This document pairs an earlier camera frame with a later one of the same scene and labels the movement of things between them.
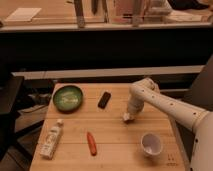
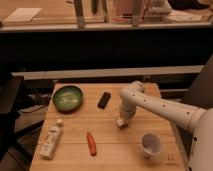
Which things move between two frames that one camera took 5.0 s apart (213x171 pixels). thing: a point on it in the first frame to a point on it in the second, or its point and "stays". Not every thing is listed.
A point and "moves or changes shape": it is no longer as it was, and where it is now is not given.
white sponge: (126, 116) moves or changes shape
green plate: (67, 98) stays
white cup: (151, 144) stays
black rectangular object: (104, 99) stays
